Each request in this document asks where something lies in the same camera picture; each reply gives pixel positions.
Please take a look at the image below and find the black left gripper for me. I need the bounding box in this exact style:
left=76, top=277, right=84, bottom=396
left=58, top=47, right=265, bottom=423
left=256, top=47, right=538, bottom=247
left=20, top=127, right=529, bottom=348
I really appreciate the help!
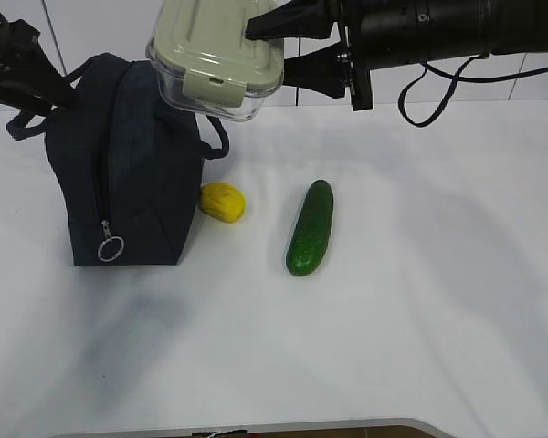
left=0, top=12, right=76, bottom=111

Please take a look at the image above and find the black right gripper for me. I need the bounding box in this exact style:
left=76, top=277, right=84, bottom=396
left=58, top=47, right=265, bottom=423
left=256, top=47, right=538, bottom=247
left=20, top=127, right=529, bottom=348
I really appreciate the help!
left=245, top=0, right=484, bottom=99

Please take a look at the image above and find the glass container with green lid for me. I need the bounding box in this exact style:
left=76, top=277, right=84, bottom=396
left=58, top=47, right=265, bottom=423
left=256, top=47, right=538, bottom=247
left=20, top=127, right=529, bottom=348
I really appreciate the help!
left=146, top=0, right=284, bottom=122

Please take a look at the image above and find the dark navy fabric lunch bag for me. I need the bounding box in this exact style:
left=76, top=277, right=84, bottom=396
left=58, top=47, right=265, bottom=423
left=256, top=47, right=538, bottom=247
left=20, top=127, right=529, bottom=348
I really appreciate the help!
left=6, top=53, right=229, bottom=266

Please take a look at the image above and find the yellow lemon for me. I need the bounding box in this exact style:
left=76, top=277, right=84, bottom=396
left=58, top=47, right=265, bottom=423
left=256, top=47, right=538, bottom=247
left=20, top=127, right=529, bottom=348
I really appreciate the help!
left=199, top=182, right=246, bottom=224

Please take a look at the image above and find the green cucumber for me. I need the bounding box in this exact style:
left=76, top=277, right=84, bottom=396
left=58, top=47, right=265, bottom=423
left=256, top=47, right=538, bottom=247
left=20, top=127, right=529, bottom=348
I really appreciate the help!
left=285, top=180, right=334, bottom=276

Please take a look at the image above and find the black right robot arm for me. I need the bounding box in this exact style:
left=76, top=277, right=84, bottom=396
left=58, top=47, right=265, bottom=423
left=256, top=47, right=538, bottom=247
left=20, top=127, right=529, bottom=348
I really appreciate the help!
left=245, top=1, right=548, bottom=110

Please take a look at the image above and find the cable at table edge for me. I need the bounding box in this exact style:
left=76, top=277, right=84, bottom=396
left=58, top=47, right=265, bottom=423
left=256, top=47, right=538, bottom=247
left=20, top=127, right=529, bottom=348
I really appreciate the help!
left=192, top=426, right=248, bottom=438

